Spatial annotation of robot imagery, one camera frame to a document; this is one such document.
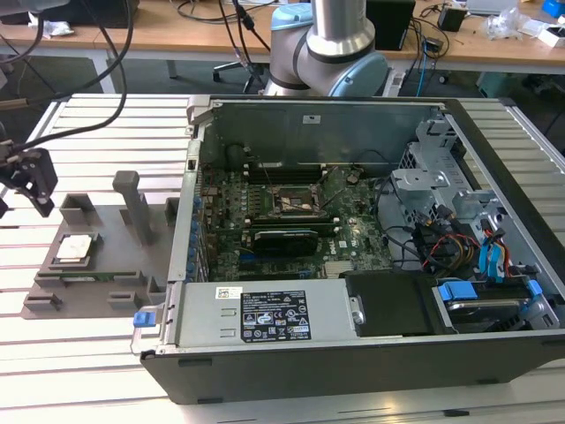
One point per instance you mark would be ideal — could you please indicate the black open PC case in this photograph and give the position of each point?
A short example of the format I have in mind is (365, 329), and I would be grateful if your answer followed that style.
(309, 371)

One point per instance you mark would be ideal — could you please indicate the silver finned heatsink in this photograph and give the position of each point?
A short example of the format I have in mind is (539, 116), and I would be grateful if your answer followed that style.
(339, 269)

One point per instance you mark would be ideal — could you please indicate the grey parts rack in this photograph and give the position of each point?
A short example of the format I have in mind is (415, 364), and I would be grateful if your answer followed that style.
(110, 247)

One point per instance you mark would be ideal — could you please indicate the silver coin battery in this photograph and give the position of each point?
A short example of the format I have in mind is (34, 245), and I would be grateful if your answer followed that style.
(351, 178)

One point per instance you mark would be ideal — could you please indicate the black plastic shroud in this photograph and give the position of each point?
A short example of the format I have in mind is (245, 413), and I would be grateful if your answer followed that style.
(388, 305)

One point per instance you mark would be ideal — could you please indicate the blue plastic latch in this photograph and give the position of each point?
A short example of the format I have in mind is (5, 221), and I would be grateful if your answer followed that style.
(143, 319)

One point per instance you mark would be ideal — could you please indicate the blue expansion slot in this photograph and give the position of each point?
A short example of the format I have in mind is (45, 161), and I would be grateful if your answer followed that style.
(247, 256)

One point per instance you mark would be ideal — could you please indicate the black graphics card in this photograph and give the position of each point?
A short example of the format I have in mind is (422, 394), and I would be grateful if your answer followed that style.
(284, 243)

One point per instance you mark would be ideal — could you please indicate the crumpled white paper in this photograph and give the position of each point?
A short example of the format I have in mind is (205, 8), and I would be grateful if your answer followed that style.
(59, 30)

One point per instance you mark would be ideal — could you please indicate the silver power supply unit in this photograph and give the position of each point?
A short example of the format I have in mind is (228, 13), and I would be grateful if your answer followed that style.
(203, 318)

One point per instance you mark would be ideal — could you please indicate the white power strip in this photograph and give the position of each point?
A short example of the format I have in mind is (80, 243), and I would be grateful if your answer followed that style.
(399, 84)

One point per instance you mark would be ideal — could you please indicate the small white box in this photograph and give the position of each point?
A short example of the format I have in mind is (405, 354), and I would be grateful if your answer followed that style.
(552, 35)

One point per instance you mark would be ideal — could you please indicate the green motherboard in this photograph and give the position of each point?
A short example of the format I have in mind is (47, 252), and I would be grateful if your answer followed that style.
(362, 212)

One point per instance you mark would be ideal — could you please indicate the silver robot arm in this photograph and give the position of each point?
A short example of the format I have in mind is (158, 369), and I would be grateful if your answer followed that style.
(335, 31)

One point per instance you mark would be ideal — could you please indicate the small blue box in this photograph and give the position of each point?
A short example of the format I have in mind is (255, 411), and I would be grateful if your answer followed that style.
(554, 6)

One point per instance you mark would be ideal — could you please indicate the small black box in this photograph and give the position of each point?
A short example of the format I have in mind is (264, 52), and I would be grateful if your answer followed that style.
(450, 17)

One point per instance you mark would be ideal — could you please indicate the teal storage box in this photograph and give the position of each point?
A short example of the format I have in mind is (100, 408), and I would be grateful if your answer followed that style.
(499, 84)

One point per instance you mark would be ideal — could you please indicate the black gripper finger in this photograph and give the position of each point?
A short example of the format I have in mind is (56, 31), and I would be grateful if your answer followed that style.
(3, 208)
(39, 172)

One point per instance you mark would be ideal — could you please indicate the green RAM stick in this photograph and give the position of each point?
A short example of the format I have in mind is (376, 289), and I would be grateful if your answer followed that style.
(84, 277)

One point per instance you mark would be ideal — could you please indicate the black monitor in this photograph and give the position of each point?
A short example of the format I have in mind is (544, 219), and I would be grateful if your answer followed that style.
(88, 11)

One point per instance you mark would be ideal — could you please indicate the black expansion slot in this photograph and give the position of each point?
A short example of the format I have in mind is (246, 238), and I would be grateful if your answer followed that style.
(282, 268)

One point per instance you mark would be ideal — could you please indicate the CPU socket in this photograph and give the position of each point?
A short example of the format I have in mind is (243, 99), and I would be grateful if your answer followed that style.
(291, 199)

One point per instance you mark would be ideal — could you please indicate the grey laptop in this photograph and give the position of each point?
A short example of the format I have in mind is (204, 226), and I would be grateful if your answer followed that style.
(492, 5)

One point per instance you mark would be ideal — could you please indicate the black computer tower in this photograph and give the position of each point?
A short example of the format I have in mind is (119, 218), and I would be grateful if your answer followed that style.
(393, 26)

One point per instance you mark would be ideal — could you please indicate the silver metal drive cage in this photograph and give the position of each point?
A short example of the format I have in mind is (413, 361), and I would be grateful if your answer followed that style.
(415, 179)

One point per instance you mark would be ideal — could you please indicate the hard disk in blue carrier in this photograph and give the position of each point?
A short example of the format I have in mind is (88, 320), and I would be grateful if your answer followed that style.
(459, 291)

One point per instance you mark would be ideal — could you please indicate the long wooden desk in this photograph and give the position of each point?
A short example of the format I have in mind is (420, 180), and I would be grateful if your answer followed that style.
(485, 50)

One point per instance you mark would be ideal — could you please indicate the black RAM slot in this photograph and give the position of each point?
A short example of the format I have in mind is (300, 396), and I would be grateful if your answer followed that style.
(300, 173)
(329, 229)
(291, 218)
(326, 224)
(304, 167)

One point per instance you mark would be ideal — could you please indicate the silver square CPU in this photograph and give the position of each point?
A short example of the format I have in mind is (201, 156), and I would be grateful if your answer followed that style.
(73, 248)

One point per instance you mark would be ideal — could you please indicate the clear plastic bag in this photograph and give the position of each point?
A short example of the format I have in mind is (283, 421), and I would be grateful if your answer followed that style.
(507, 20)

